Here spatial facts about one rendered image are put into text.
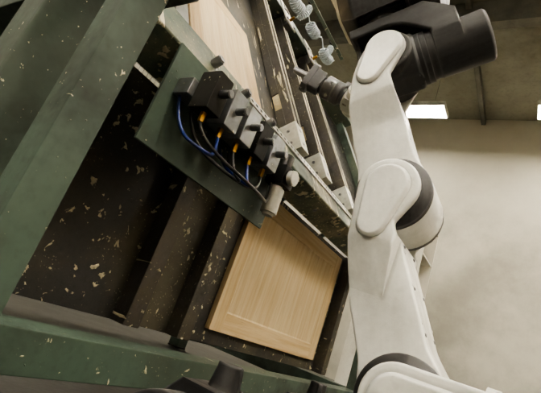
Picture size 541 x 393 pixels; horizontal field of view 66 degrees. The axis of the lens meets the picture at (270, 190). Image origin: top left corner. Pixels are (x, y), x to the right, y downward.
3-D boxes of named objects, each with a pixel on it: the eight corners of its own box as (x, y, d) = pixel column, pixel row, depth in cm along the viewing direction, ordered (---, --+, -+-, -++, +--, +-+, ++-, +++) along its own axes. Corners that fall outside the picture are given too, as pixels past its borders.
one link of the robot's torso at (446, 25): (499, 73, 91) (477, 20, 100) (496, 30, 81) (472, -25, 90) (374, 115, 102) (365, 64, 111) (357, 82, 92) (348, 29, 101)
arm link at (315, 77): (298, 95, 160) (324, 110, 157) (298, 81, 151) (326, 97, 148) (316, 71, 163) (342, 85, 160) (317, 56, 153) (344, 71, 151)
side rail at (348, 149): (371, 266, 243) (389, 259, 239) (328, 128, 304) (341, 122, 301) (375, 270, 249) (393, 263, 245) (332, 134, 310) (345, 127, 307)
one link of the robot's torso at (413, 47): (435, 96, 96) (424, 60, 102) (423, 56, 86) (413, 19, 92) (380, 114, 102) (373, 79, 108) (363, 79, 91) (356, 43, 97)
